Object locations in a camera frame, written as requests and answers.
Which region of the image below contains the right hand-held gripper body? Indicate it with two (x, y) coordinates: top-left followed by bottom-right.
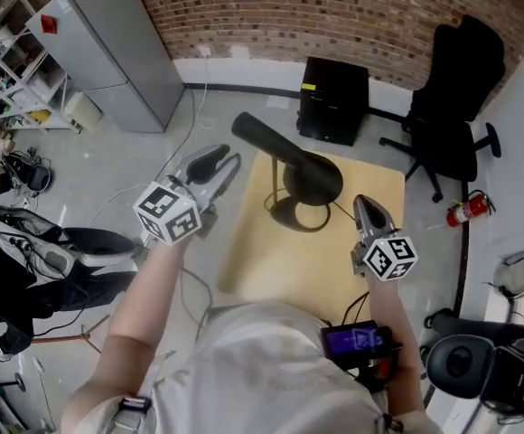
(350, 236), (419, 283)

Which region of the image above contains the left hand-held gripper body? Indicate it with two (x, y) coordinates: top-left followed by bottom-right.
(133, 176), (220, 247)

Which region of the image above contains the black desk lamp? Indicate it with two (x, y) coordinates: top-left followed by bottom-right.
(230, 111), (345, 234)

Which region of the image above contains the person's right forearm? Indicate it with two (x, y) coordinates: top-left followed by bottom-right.
(368, 278), (426, 406)

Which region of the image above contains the person's left forearm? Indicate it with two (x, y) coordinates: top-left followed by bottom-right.
(107, 237), (189, 363)

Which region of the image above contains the red fire extinguisher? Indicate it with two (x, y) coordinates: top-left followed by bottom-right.
(445, 189), (497, 229)

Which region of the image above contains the black waist monitor blue screen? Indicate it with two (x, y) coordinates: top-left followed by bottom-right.
(320, 319), (403, 383)

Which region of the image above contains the black computer tower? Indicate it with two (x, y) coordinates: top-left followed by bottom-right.
(297, 56), (370, 147)

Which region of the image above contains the black oval shell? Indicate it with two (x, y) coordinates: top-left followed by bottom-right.
(426, 335), (499, 400)

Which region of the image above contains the cream plastic box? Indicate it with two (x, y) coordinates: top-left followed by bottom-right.
(65, 90), (106, 133)

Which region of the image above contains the white backpack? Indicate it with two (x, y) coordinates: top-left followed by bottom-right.
(491, 250), (524, 300)

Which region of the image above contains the black office chair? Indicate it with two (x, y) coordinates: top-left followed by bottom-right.
(378, 14), (506, 203)

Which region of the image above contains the silver refrigerator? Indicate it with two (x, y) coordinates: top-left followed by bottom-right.
(25, 0), (186, 134)

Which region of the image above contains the brown wooden stand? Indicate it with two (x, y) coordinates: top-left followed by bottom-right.
(31, 314), (110, 354)

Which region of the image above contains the person's white t-shirt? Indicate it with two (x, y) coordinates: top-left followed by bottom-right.
(71, 300), (444, 434)

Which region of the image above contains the white metal shelf rack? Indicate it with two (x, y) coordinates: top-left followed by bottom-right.
(0, 0), (78, 134)

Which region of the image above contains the black data cable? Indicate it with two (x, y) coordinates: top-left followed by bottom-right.
(341, 289), (372, 330)
(178, 264), (214, 335)

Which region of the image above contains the white power cable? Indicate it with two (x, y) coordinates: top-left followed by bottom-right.
(191, 56), (216, 130)

